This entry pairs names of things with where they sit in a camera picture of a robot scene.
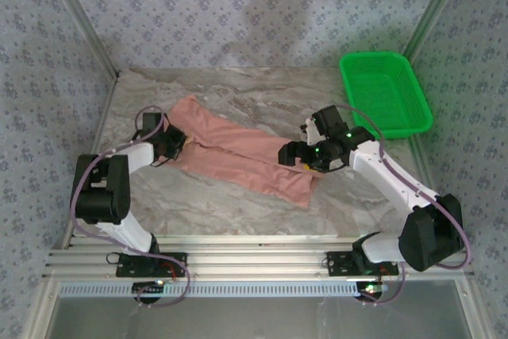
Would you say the grey slotted cable duct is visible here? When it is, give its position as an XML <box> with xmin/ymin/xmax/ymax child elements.
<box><xmin>58</xmin><ymin>279</ymin><xmax>362</xmax><ymax>299</ymax></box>

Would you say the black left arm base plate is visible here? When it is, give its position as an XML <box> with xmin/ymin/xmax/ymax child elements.
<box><xmin>116</xmin><ymin>252</ymin><xmax>188</xmax><ymax>278</ymax></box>

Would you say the grey metal panel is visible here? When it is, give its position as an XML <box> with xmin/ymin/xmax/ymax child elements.
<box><xmin>47</xmin><ymin>297</ymin><xmax>473</xmax><ymax>339</ymax></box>

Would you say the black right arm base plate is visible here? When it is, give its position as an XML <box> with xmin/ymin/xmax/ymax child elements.
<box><xmin>325</xmin><ymin>250</ymin><xmax>400</xmax><ymax>276</ymax></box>

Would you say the aluminium frame post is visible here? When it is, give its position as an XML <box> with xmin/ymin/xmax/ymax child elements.
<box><xmin>399</xmin><ymin>0</ymin><xmax>474</xmax><ymax>63</ymax></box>
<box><xmin>39</xmin><ymin>0</ymin><xmax>123</xmax><ymax>80</ymax></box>

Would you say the black controller board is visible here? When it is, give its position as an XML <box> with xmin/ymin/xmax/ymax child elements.
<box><xmin>356</xmin><ymin>281</ymin><xmax>388</xmax><ymax>301</ymax></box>
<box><xmin>132</xmin><ymin>281</ymin><xmax>167</xmax><ymax>295</ymax></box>

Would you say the green plastic basket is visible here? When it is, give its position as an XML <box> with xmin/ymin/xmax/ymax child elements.
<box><xmin>339</xmin><ymin>51</ymin><xmax>433</xmax><ymax>141</ymax></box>

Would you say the aluminium mounting rail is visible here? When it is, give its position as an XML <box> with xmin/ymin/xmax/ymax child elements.
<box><xmin>42</xmin><ymin>234</ymin><xmax>476</xmax><ymax>281</ymax></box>

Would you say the pink printed t-shirt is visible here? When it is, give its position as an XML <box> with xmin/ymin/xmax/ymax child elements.
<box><xmin>168</xmin><ymin>94</ymin><xmax>321</xmax><ymax>210</ymax></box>

